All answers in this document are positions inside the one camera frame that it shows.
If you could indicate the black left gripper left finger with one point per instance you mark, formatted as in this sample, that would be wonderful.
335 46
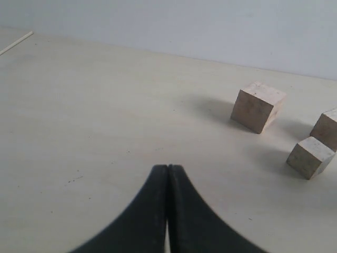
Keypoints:
141 227

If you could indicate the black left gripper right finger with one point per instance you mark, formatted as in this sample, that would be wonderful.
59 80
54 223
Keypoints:
193 226

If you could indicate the smallest wooden cube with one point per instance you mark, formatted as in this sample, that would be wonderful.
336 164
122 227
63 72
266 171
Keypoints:
310 157

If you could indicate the second largest wooden cube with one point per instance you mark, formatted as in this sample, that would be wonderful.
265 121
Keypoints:
257 106

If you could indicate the third largest wooden cube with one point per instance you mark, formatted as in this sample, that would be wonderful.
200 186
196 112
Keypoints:
325 129

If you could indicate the thin white strip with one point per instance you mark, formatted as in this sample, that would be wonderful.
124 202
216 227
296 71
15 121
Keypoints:
21 39

